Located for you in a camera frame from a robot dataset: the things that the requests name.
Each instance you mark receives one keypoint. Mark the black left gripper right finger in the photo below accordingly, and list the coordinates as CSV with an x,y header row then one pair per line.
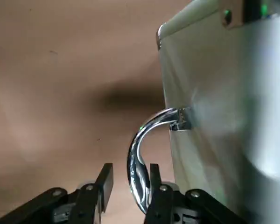
x,y
172,205

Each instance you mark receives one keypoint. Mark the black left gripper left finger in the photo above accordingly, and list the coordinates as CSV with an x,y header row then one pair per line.
x,y
84,203

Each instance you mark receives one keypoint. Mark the aluminium first-aid case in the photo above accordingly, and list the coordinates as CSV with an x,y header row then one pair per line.
x,y
224,93

